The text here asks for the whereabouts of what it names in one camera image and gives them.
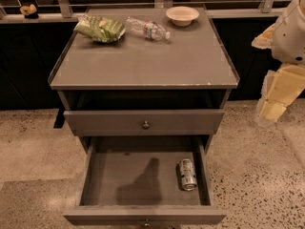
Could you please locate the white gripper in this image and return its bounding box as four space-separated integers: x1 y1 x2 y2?
252 0 305 123

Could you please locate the silver green 7up can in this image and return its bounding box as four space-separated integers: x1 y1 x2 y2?
178 158 197 191

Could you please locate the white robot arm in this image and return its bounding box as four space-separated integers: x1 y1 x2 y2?
252 0 305 124

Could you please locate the grey drawer cabinet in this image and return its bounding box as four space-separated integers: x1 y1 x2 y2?
49 9 239 150

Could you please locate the grey top drawer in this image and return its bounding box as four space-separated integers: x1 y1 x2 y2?
64 109 224 136

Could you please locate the open grey middle drawer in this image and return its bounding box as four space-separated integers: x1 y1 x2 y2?
64 136 226 229

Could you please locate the beige paper bowl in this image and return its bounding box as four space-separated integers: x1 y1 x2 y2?
166 6 199 27

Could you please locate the clear plastic water bottle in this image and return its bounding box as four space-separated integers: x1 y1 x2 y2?
126 16 171 41

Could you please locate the round brass top knob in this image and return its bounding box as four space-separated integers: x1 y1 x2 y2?
142 120 151 130

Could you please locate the round brass knob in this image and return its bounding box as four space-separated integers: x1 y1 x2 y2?
142 120 151 130
142 219 152 229

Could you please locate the green chip bag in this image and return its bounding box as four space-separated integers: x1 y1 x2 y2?
74 15 126 43

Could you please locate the round brass middle knob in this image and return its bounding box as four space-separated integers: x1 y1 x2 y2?
142 219 152 229

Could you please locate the metal window railing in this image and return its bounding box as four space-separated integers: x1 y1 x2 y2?
0 0 305 19

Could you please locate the small yellow black object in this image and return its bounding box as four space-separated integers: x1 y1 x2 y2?
20 4 39 19

